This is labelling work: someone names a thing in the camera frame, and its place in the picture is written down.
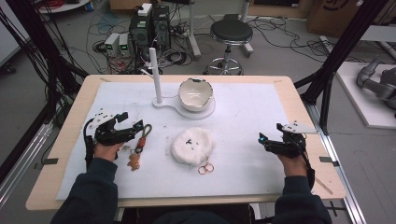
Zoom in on black frame post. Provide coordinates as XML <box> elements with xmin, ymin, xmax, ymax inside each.
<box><xmin>5</xmin><ymin>0</ymin><xmax>90</xmax><ymax>120</ymax></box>
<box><xmin>293</xmin><ymin>0</ymin><xmax>390</xmax><ymax>135</ymax></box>

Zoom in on white fluffy pouch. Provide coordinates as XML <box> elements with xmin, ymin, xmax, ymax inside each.
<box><xmin>170</xmin><ymin>126</ymin><xmax>217</xmax><ymax>168</ymax></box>

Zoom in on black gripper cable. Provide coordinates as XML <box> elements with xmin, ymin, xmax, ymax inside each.
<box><xmin>82</xmin><ymin>117</ymin><xmax>95</xmax><ymax>172</ymax></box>
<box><xmin>299</xmin><ymin>146</ymin><xmax>317</xmax><ymax>191</ymax></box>

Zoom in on grey power supply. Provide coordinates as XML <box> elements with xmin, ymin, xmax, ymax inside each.
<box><xmin>119</xmin><ymin>32</ymin><xmax>131</xmax><ymax>58</ymax></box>
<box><xmin>104</xmin><ymin>32</ymin><xmax>121</xmax><ymax>58</ymax></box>

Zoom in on white floor board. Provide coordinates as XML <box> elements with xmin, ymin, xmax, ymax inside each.
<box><xmin>335</xmin><ymin>61</ymin><xmax>396</xmax><ymax>131</ymax></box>

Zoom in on white stand with pole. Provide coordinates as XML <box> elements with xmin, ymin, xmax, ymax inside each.
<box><xmin>140</xmin><ymin>47</ymin><xmax>217</xmax><ymax>121</ymax></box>

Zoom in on person's torso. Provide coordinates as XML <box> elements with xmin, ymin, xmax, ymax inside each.
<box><xmin>151</xmin><ymin>210</ymin><xmax>232</xmax><ymax>224</ymax></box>

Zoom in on white table mat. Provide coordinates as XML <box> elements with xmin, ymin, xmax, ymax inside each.
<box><xmin>55</xmin><ymin>81</ymin><xmax>291</xmax><ymax>201</ymax></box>

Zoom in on person's right hand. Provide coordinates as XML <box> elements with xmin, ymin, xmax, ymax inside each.
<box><xmin>276</xmin><ymin>153</ymin><xmax>308</xmax><ymax>178</ymax></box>

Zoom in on white eggshell-shaped bowl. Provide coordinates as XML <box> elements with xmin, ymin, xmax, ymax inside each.
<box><xmin>177</xmin><ymin>77</ymin><xmax>215</xmax><ymax>113</ymax></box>

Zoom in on cardboard box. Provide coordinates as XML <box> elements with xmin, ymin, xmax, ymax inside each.
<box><xmin>305</xmin><ymin>0</ymin><xmax>396</xmax><ymax>39</ymax></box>

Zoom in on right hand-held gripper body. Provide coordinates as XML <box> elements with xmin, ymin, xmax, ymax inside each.
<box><xmin>264</xmin><ymin>120</ymin><xmax>318</xmax><ymax>159</ymax></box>

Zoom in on black round stool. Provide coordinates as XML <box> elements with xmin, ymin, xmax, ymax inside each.
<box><xmin>203</xmin><ymin>19</ymin><xmax>254</xmax><ymax>77</ymax></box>

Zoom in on black computer tower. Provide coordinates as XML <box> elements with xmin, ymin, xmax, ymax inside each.
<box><xmin>151</xmin><ymin>4</ymin><xmax>172</xmax><ymax>51</ymax></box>
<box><xmin>128</xmin><ymin>3</ymin><xmax>154</xmax><ymax>54</ymax></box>

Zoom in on green cord gingerbread keychain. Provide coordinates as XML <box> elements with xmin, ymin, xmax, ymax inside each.
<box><xmin>126</xmin><ymin>123</ymin><xmax>153</xmax><ymax>172</ymax></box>

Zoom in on wooden table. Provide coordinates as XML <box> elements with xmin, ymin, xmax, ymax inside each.
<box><xmin>25</xmin><ymin>74</ymin><xmax>347</xmax><ymax>212</ymax></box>

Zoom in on person's left hand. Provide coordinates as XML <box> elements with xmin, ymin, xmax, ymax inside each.
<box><xmin>93</xmin><ymin>141</ymin><xmax>125</xmax><ymax>163</ymax></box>

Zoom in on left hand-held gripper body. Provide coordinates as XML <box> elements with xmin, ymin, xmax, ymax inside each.
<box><xmin>88</xmin><ymin>108</ymin><xmax>137</xmax><ymax>147</ymax></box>

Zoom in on rose gold key rings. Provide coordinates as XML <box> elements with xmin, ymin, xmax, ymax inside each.
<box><xmin>197</xmin><ymin>161</ymin><xmax>216</xmax><ymax>175</ymax></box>

